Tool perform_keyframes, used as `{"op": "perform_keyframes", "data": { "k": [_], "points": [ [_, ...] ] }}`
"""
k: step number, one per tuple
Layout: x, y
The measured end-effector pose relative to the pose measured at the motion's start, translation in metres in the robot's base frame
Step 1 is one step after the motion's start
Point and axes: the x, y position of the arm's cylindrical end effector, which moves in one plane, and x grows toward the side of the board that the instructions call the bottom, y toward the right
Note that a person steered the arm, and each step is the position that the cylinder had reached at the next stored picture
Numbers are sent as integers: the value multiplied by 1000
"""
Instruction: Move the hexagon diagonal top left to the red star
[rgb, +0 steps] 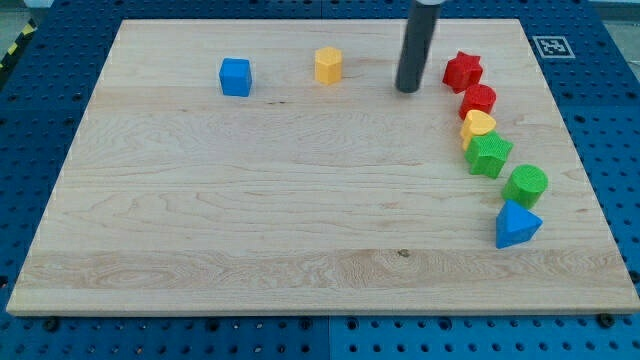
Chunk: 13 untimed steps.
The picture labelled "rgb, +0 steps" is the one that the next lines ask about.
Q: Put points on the yellow hexagon block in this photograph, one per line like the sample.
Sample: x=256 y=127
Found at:
x=328 y=65

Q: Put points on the green star block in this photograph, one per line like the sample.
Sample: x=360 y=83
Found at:
x=487 y=154

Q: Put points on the red star block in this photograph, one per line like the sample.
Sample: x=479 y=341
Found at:
x=462 y=71

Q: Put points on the wooden board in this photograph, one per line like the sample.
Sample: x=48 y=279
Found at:
x=311 y=199

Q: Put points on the blue cube block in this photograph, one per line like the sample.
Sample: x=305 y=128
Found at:
x=235 y=77

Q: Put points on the yellow heart block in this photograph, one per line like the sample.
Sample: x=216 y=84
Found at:
x=476 y=123

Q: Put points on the red cylinder block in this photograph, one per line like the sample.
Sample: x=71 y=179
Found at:
x=477 y=97

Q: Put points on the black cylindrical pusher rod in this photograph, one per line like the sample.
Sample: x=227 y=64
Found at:
x=419 y=31

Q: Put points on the blue triangle block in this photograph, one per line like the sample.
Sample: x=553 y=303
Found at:
x=515 y=225

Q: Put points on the green cylinder block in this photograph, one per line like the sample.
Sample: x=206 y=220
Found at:
x=525 y=185

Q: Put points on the white fiducial marker tag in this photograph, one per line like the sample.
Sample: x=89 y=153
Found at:
x=553 y=47

